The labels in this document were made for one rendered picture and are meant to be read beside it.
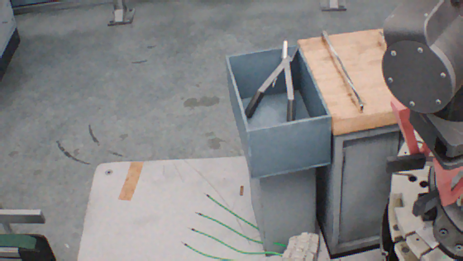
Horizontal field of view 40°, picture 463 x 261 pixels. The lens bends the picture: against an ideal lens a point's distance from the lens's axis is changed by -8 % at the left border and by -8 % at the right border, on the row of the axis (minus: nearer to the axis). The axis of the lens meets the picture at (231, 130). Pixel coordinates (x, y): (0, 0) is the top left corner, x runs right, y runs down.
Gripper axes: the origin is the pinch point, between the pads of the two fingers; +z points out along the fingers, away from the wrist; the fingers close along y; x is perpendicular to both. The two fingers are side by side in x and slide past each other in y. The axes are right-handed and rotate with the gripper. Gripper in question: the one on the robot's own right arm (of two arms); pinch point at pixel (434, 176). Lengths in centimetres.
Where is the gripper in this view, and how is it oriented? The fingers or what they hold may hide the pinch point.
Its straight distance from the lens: 63.9
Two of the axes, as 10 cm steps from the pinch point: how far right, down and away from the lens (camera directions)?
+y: 3.0, 6.2, -7.3
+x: 9.5, -2.2, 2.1
